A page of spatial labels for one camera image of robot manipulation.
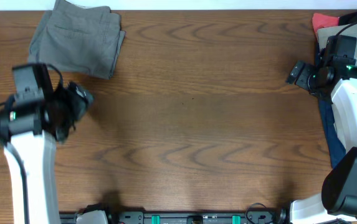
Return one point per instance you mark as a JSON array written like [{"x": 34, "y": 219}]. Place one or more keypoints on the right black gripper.
[{"x": 302, "y": 81}]

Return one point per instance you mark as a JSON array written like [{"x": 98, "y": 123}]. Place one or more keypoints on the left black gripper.
[{"x": 81, "y": 102}]

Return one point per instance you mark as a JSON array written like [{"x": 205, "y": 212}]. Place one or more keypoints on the grey shorts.
[{"x": 78, "y": 39}]

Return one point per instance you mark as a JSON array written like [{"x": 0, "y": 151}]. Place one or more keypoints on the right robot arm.
[{"x": 337, "y": 201}]

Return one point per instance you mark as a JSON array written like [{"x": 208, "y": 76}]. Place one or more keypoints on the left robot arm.
[{"x": 32, "y": 122}]

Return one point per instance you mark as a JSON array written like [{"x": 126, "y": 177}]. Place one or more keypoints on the red cloth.
[{"x": 320, "y": 21}]

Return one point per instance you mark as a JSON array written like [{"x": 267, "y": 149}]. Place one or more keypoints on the navy blue cloth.
[{"x": 336, "y": 149}]

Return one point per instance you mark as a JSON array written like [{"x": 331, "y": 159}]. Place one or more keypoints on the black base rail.
[{"x": 197, "y": 217}]

